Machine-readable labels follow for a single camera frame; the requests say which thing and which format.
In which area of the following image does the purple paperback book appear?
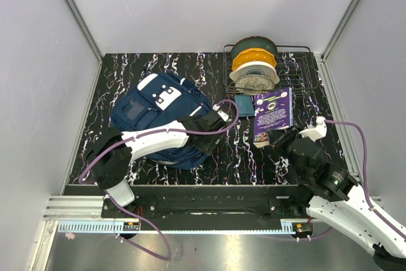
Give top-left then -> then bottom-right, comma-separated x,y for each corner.
253,87 -> 293,148

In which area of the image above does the navy blue student backpack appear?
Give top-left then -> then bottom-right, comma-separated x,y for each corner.
109,69 -> 223,170

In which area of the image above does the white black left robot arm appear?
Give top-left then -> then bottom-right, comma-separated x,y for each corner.
79,110 -> 229,218

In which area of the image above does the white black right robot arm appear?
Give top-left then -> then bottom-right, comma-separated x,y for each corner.
268,121 -> 405,270

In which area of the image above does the speckled grey plate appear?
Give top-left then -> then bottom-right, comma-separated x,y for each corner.
235,75 -> 275,95

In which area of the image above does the white plate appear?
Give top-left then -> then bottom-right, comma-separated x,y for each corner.
229,61 -> 280,84

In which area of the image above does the yellow plate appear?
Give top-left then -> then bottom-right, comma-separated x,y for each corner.
232,48 -> 277,71

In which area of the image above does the dark green plate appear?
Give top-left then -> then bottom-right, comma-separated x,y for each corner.
230,36 -> 278,60

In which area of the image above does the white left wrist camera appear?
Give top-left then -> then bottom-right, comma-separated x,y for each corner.
213,105 -> 230,122

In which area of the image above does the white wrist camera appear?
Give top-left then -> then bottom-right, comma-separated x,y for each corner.
299,116 -> 327,142
213,105 -> 230,122

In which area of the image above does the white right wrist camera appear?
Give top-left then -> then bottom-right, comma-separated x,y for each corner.
299,116 -> 327,142

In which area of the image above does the black wire dish rack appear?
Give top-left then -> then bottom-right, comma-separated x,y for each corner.
223,44 -> 318,97

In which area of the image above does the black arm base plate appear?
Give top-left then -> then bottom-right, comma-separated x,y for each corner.
124,196 -> 309,219

